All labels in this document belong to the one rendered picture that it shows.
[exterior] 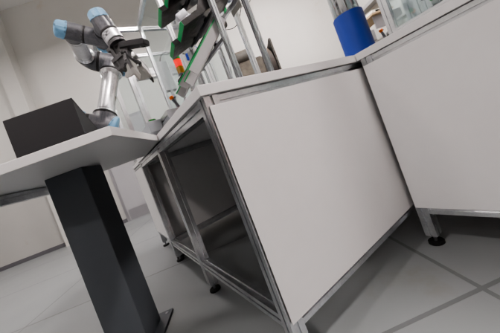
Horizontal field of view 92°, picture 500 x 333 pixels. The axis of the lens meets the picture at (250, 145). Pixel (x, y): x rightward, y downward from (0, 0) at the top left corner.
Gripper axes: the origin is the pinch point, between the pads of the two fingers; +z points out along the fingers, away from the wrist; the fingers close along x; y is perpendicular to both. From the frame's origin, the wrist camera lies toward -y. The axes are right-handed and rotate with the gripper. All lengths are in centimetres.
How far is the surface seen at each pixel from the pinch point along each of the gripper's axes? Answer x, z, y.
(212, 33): -5.7, 1.4, -32.3
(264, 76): 16, 32, -41
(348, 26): -49, 26, -87
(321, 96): 0, 48, -52
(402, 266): -5, 121, -41
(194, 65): 2.0, 9.9, -20.4
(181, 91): -18.3, 7.0, -2.2
